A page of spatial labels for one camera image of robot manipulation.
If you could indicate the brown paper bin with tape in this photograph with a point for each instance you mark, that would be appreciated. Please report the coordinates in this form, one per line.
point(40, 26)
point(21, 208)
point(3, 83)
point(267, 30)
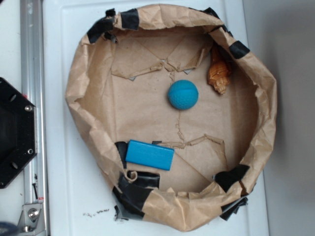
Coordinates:
point(117, 91)

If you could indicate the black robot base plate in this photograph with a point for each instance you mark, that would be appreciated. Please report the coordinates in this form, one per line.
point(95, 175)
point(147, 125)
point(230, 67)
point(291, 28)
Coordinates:
point(17, 132)

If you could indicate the aluminium extrusion rail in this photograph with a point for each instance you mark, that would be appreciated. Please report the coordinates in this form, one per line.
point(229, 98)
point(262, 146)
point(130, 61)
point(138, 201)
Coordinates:
point(32, 65)

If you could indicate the white plastic tray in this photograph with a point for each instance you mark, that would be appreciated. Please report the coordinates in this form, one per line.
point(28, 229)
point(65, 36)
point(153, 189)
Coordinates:
point(80, 201)

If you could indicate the orange conch seashell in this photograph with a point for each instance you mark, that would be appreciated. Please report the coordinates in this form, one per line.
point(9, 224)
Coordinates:
point(219, 71)

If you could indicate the blue dimpled ball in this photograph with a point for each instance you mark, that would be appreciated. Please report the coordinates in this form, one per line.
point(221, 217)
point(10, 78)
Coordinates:
point(183, 94)

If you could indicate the blue rectangular block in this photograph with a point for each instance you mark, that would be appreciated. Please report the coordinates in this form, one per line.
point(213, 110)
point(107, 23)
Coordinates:
point(149, 155)

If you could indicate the metal corner bracket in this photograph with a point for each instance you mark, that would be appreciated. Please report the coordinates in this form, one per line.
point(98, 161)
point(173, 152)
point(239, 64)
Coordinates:
point(31, 222)

